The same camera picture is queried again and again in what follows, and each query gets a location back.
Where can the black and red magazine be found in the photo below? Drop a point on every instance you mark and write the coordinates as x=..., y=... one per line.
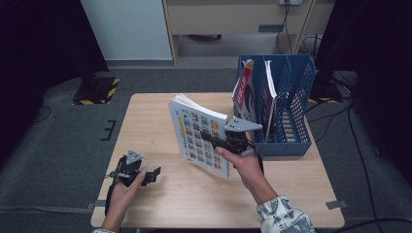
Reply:
x=243, y=87

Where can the white power strip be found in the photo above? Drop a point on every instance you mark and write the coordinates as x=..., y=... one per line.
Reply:
x=291, y=2

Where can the light wooden desk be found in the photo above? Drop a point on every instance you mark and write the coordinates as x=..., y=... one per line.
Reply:
x=226, y=19

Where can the black stand base striped edge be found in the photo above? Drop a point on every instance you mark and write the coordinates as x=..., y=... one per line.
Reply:
x=97, y=89
x=327, y=92

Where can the grey tape piece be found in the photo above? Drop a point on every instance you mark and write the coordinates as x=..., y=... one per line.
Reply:
x=94, y=204
x=336, y=205

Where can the white cabinet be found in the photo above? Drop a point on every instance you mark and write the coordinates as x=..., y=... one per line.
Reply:
x=129, y=29

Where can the white magazine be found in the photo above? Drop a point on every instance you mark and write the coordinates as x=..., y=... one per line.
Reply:
x=194, y=155

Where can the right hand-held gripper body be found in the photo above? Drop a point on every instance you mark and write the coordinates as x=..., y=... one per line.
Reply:
x=238, y=142

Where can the person's right hand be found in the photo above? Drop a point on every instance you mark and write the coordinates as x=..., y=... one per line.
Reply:
x=249, y=171

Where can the black curtain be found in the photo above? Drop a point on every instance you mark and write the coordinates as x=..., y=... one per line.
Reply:
x=382, y=48
x=39, y=48

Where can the blue file rack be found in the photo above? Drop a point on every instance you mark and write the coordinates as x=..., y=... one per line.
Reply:
x=285, y=149

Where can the person's left hand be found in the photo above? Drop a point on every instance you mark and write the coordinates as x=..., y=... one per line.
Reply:
x=123, y=200

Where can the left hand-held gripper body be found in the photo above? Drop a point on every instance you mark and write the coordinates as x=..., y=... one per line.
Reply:
x=128, y=174

